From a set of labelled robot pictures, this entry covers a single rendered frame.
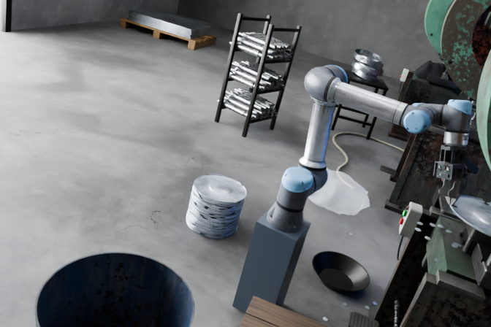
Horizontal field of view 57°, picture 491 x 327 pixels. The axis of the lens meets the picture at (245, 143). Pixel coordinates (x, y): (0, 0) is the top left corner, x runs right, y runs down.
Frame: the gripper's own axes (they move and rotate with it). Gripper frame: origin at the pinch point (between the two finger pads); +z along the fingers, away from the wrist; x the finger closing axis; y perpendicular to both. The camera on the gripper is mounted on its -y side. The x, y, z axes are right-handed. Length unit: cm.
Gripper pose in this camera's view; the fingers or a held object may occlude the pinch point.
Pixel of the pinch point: (451, 201)
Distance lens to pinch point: 176.0
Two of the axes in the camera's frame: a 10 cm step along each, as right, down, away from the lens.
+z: -0.7, 9.9, 1.1
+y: -8.6, 0.0, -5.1
